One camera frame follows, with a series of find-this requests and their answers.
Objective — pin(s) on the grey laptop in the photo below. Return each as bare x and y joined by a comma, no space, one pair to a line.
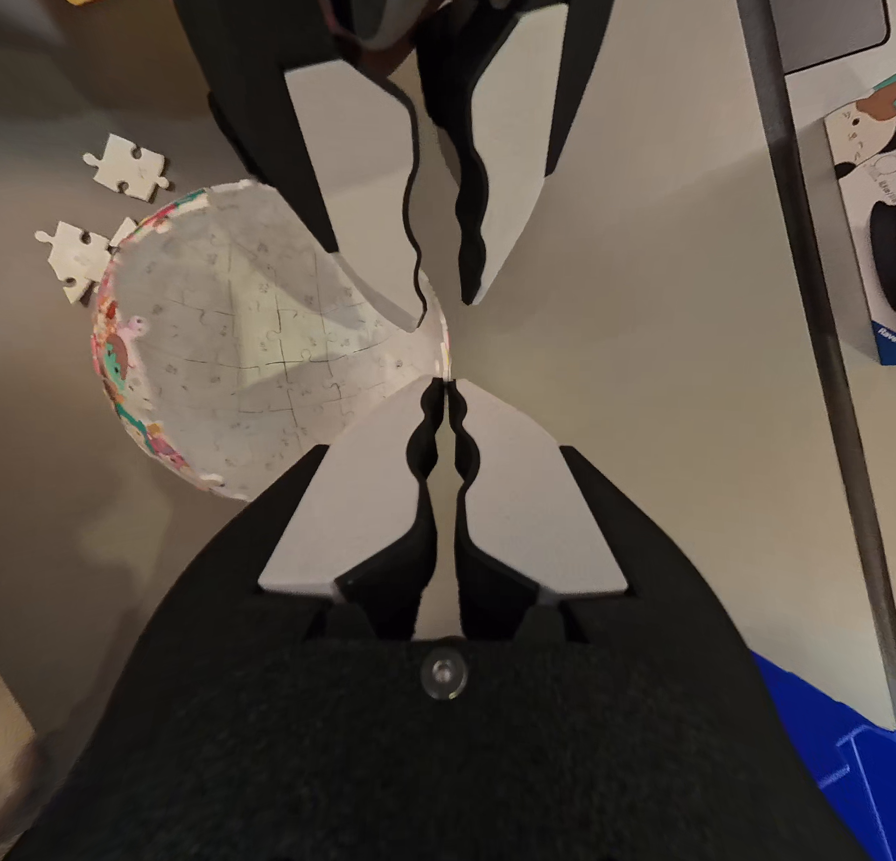
826,7

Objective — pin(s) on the colourful puzzle ball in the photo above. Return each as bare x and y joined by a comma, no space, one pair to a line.
231,329

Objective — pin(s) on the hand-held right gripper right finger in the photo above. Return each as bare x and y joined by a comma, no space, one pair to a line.
532,511

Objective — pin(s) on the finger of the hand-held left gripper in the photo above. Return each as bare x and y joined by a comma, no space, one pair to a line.
518,119
350,161

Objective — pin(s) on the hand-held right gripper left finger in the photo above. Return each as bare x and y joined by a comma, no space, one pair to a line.
364,497

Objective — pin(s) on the white puzzle piece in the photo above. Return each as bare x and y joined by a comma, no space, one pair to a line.
124,233
73,259
129,165

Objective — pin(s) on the puzzle ball cardboard box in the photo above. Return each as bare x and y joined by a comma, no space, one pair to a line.
868,175

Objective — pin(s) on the blue plastic bin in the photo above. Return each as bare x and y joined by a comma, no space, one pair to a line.
840,770

